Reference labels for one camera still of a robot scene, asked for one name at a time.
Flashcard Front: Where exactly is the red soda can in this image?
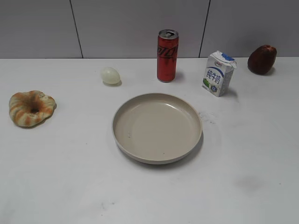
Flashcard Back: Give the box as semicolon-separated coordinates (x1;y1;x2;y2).
157;29;179;82

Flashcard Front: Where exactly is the white blue milk carton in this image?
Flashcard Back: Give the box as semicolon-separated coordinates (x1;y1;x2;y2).
202;51;237;97

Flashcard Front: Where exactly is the ring-shaped croissant bread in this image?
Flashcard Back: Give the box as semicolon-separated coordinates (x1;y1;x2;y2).
9;90;56;127

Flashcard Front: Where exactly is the beige round plate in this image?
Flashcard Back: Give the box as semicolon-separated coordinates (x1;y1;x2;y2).
112;93;203;165

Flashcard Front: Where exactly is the dark red fruit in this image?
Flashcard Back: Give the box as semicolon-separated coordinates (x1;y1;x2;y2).
248;45;277;75

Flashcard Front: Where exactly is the white egg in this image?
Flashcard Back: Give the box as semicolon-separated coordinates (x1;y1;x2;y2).
100;67;121;84

